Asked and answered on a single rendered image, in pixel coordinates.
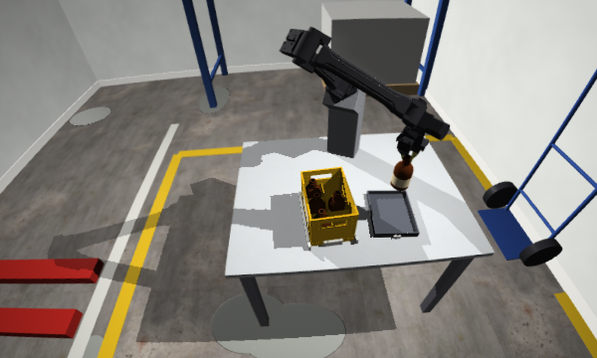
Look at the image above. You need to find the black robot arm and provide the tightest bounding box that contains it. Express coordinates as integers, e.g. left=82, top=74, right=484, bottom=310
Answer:
left=280, top=27, right=450, bottom=156

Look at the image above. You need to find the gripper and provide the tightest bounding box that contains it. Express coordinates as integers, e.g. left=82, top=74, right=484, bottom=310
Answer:
left=396, top=126, right=430, bottom=163

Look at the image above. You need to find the yellow crate with cross dividers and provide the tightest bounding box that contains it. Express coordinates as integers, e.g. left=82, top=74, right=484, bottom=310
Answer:
left=300, top=167, right=359, bottom=247

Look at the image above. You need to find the brown glass bottle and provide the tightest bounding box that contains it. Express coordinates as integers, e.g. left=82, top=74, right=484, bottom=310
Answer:
left=390, top=154, right=414, bottom=191

